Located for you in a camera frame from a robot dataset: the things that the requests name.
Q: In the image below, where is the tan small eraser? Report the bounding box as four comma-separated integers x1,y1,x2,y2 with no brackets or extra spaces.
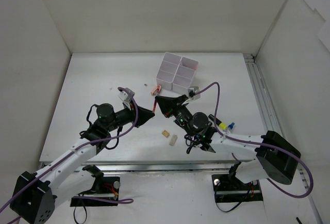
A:
162,130,170,137

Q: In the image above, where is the white divided organizer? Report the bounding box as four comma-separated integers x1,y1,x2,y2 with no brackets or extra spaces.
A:
172,57,199,94
156,52,181,90

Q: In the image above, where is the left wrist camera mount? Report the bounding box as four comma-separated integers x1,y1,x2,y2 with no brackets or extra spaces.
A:
118,87,135,109

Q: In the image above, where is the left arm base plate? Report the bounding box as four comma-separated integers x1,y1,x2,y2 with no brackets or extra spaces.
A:
70,176,120,207

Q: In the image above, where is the aluminium rail frame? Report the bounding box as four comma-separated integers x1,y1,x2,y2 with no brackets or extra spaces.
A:
38,53,310,191

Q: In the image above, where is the white divided organizer left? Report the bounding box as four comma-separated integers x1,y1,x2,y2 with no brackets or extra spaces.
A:
156,52,181,90

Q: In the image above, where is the orange red pen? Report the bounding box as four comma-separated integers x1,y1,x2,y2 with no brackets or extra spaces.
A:
152,100,157,113

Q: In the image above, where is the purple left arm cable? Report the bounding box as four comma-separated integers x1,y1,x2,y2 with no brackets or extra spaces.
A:
0,87,141,224

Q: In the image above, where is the white divided organizer right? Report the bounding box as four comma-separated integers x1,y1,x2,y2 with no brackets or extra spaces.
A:
172,57,199,94

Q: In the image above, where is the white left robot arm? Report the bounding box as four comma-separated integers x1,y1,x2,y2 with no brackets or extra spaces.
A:
9,103,155,223

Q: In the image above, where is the pink white stapler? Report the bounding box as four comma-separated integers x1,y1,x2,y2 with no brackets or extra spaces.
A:
151,85,162,96

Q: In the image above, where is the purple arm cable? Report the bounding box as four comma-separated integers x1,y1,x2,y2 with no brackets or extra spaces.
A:
0,87,141,224
193,82,315,199

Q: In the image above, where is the yellow highlighter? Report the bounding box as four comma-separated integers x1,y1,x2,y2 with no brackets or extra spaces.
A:
208,114,227,130

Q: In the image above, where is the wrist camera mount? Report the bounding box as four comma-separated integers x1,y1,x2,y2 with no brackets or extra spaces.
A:
118,87,135,109
186,86,201,102

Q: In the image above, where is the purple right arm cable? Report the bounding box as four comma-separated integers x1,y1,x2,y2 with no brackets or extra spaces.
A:
193,82,315,199

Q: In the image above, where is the beige long eraser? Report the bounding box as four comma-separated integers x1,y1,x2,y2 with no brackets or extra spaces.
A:
169,135,177,146

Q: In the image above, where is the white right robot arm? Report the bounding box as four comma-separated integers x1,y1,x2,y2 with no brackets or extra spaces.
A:
155,95,301,189

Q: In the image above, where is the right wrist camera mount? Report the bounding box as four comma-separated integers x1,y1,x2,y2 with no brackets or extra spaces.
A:
186,86,201,102

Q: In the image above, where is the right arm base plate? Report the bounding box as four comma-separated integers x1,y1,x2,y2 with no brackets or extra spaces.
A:
211,174,263,203

